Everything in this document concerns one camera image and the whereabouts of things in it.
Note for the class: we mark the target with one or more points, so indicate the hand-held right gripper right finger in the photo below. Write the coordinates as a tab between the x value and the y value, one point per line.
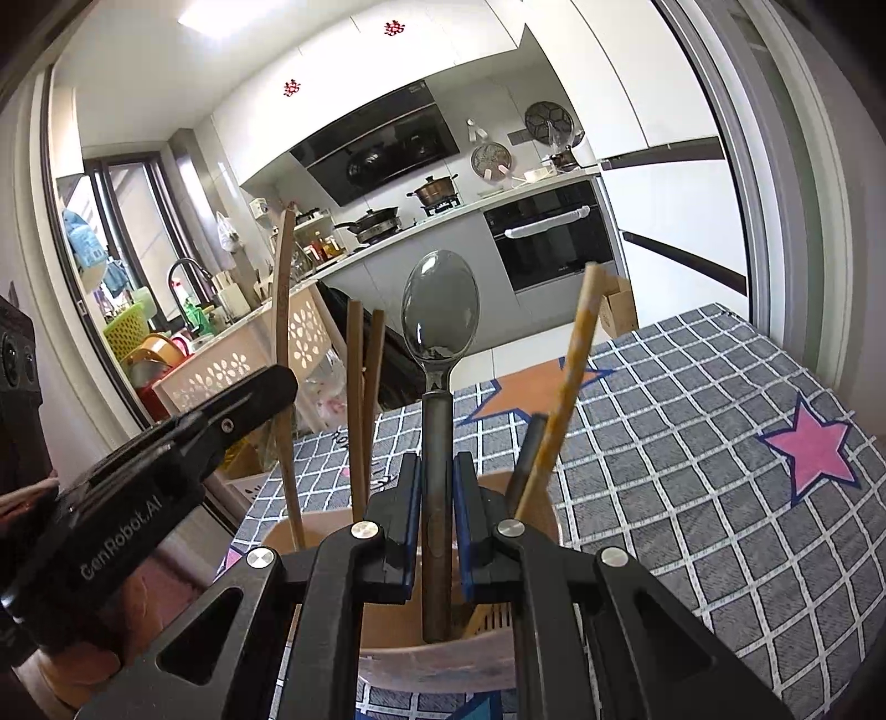
462	526

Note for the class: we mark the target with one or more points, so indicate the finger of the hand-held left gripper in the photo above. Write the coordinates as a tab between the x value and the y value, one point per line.
242	408

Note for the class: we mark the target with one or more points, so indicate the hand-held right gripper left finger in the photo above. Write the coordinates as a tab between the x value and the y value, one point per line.
414	512

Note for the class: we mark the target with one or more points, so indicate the pink plastic utensil holder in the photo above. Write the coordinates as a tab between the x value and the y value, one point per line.
443	668

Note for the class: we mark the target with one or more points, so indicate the light bamboo chopstick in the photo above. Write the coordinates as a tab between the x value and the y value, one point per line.
571	374

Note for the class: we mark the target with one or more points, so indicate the person's left hand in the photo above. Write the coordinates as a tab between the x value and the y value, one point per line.
90	664

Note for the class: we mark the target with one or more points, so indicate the beige plastic kitchen cart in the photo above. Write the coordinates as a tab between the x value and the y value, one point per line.
207	377

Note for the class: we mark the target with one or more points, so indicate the orange bowl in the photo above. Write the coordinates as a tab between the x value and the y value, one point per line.
163	346

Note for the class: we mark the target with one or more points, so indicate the green plastic basket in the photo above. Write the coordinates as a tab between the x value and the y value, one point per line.
131	332

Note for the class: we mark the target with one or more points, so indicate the black cloth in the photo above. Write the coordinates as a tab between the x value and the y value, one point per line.
398	374

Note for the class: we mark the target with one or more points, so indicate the black kitchen faucet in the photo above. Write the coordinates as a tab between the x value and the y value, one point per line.
181	266

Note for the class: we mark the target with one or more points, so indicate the hanging white plastic bag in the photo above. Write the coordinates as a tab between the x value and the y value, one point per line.
228	234

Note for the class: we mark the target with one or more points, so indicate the grey kitchen counter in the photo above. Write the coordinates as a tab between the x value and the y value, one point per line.
374	277

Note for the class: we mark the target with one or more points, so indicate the grey checked tablecloth with stars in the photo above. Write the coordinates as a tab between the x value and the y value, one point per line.
657	484

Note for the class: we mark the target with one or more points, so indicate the black wok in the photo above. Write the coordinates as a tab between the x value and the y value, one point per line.
374	223

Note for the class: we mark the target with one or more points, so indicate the cardboard box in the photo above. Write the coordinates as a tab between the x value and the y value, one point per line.
616	311

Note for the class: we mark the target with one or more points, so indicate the black range hood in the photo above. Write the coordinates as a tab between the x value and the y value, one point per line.
381	152

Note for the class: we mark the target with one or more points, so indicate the steel cooking pot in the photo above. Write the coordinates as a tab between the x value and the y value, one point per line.
435	188

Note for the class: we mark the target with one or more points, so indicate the black built-in oven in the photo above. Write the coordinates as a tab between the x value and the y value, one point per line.
547	242

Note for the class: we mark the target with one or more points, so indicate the red paper decoration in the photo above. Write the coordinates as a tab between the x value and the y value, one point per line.
293	88
394	28

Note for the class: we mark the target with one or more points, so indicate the white upper kitchen cabinets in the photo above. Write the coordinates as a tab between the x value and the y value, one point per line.
332	76

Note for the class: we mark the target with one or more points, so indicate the round light steamer rack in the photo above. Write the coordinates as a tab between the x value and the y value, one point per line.
491	160

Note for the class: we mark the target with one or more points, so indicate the white refrigerator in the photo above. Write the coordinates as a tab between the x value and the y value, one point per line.
657	201

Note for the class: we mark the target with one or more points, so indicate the small black pot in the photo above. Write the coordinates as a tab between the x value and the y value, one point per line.
567	160

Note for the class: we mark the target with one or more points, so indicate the round dark steamer rack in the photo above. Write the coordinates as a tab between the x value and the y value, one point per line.
549	121

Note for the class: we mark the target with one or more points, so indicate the sliding glass door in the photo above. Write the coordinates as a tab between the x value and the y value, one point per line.
761	173

